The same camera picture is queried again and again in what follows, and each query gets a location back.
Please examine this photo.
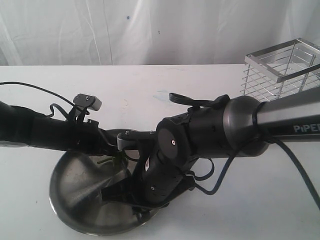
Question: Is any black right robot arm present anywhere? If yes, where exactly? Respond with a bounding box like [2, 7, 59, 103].
[100, 87, 320, 210]

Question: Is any green round object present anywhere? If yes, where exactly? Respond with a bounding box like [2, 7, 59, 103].
[96, 153, 128, 165]

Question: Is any white backdrop curtain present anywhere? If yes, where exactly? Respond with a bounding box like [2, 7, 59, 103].
[0, 0, 320, 66]

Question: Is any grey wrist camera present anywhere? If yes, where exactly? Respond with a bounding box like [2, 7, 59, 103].
[73, 93, 102, 112]
[117, 130, 156, 151]

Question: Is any round stainless steel plate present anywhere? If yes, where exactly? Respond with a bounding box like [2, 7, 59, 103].
[49, 152, 158, 236]

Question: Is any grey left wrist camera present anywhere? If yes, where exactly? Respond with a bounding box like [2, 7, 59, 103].
[73, 93, 102, 112]

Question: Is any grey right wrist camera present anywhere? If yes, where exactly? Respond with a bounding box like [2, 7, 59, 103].
[117, 130, 156, 151]

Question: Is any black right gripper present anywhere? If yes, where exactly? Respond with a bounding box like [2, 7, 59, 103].
[100, 175, 195, 215]

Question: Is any chrome wire utensil basket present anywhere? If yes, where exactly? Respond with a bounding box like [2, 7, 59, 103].
[240, 38, 320, 102]

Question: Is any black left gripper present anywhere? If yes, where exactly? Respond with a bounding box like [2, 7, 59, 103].
[72, 121, 120, 155]

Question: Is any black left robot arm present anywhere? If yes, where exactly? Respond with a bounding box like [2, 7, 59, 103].
[0, 102, 118, 156]

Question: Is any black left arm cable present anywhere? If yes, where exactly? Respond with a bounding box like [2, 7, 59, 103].
[0, 81, 91, 126]

